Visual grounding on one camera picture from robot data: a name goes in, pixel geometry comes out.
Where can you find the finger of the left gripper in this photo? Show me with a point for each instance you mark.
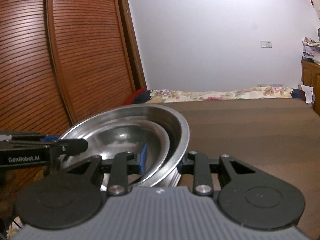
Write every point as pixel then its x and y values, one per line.
pixel 53 148
pixel 27 136

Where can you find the large steel bowl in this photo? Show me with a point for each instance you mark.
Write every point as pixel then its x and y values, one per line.
pixel 171 120

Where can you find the white wall switch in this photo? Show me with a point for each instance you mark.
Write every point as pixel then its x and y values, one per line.
pixel 266 44

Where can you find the wooden slatted wardrobe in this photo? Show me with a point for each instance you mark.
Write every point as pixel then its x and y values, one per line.
pixel 62 61

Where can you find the wooden sideboard cabinet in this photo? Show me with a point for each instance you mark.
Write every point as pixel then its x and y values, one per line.
pixel 310 77

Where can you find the white paper bag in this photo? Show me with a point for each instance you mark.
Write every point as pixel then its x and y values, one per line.
pixel 308 91

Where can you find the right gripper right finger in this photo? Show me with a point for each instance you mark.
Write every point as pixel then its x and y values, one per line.
pixel 190 163

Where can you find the stack of folded fabrics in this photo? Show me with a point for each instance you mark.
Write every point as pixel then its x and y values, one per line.
pixel 311 49

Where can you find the small steel bowl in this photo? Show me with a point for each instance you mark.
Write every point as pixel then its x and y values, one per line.
pixel 111 137

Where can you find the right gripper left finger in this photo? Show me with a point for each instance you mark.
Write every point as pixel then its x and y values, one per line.
pixel 135 161

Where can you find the floral bed blanket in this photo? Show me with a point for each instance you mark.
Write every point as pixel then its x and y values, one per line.
pixel 268 92

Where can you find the floral square plate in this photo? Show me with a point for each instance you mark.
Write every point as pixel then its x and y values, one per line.
pixel 171 180

